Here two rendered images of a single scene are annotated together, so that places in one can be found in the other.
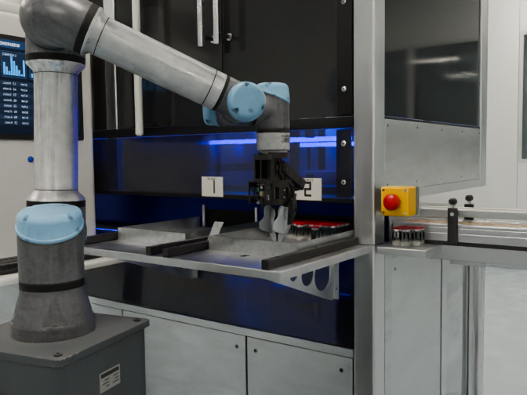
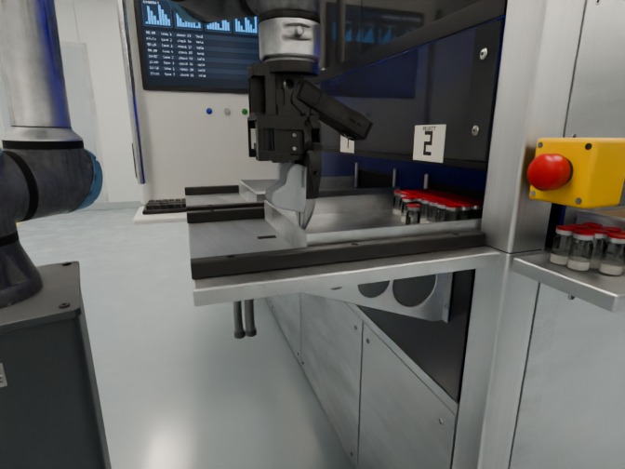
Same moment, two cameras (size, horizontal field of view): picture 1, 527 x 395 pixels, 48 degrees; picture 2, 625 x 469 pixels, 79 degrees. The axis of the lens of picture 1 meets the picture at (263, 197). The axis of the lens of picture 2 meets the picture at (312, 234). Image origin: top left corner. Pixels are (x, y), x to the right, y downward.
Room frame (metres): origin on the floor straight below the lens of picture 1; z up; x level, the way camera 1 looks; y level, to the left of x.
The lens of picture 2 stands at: (0.94, -0.34, 1.04)
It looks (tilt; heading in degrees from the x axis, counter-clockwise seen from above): 15 degrees down; 35
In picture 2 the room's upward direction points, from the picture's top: straight up
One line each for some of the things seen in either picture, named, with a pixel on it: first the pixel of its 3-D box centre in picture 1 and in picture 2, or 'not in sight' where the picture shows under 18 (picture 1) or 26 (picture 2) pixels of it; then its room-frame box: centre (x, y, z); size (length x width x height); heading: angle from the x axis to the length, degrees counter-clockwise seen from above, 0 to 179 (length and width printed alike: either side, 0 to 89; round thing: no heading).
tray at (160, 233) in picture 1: (193, 230); (313, 190); (1.71, 0.21, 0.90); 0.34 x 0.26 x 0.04; 144
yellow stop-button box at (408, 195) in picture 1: (399, 201); (581, 170); (1.46, -0.34, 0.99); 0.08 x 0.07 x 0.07; 144
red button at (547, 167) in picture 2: (392, 201); (551, 171); (1.43, -0.31, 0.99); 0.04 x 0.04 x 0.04; 54
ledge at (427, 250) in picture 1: (411, 248); (599, 274); (1.49, -0.38, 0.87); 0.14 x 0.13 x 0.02; 144
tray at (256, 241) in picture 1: (289, 237); (378, 217); (1.51, -0.07, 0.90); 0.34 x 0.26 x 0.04; 144
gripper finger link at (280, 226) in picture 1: (278, 226); (292, 199); (1.32, -0.03, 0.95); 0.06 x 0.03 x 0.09; 144
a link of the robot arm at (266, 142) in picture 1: (274, 143); (290, 46); (1.33, -0.03, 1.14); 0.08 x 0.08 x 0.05
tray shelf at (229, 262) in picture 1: (222, 246); (308, 216); (1.56, 0.11, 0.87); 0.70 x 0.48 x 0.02; 54
